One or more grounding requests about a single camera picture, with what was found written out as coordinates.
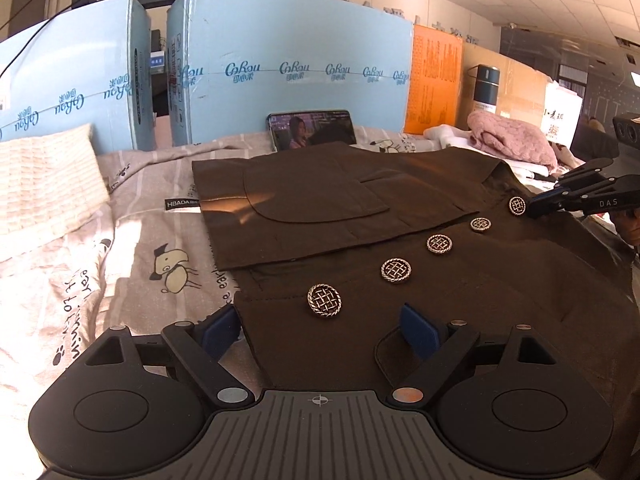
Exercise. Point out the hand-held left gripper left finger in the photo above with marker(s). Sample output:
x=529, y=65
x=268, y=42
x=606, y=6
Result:
x=220, y=334

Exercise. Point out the orange printed carton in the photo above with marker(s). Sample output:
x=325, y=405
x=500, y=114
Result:
x=432, y=80

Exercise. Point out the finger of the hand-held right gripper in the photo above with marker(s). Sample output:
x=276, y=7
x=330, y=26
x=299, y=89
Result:
x=575, y=199
x=585, y=171

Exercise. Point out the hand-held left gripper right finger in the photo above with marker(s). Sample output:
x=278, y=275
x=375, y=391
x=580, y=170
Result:
x=418, y=334

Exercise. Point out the printed cartoon dog bedsheet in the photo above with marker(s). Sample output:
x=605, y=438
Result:
x=150, y=232

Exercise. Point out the blue foam board left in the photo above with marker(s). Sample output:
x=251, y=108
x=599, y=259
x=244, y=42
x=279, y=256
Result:
x=65, y=65

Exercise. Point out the white printed box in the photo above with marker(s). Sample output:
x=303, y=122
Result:
x=562, y=115

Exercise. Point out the blue foam board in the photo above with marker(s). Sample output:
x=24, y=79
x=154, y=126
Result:
x=65, y=65
x=290, y=30

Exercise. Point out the beige patterned pillow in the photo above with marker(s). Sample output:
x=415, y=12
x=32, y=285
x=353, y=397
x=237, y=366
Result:
x=45, y=180

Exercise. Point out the blue foam board right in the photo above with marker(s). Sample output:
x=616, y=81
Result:
x=290, y=30

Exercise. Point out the brown buttoned jacket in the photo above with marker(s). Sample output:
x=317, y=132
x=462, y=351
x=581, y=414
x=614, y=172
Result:
x=450, y=285

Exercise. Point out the black fabric label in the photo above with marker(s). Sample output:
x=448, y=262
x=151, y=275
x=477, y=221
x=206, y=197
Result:
x=181, y=204

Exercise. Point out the pink knitted garment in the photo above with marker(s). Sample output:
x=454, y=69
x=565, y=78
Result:
x=510, y=137

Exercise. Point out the brown cardboard box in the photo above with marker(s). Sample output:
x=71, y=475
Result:
x=520, y=85

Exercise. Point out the smartphone with lit screen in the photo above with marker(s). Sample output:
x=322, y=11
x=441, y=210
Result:
x=312, y=129

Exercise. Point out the dark green thermos bottle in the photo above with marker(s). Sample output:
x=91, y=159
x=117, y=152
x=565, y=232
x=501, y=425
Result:
x=486, y=90

